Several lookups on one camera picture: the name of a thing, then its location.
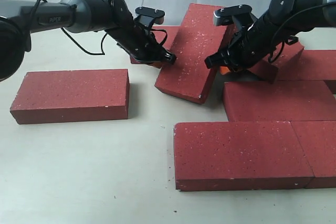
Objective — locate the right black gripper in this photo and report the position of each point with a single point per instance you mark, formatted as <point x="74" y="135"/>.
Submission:
<point x="248" y="47"/>

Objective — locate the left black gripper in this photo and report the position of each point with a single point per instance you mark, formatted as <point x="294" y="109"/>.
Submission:
<point x="139" y="43"/>

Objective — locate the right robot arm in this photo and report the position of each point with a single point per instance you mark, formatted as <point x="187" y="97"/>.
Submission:
<point x="295" y="16"/>

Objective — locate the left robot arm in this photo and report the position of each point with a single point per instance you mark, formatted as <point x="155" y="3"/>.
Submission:
<point x="19" y="19"/>

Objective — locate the angled red brick back right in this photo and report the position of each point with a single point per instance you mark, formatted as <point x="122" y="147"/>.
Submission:
<point x="271" y="71"/>

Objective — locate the front large red brick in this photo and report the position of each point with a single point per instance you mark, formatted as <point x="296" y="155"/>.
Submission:
<point x="222" y="156"/>

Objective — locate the front right edge red brick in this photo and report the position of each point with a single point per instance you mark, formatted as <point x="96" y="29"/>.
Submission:
<point x="317" y="139"/>

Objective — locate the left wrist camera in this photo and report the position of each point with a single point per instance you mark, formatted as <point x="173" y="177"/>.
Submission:
<point x="149" y="16"/>

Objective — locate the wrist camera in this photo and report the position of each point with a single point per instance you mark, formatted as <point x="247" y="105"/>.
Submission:
<point x="149" y="16"/>
<point x="239" y="15"/>

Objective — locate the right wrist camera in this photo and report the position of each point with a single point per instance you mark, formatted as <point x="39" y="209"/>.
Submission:
<point x="239" y="15"/>

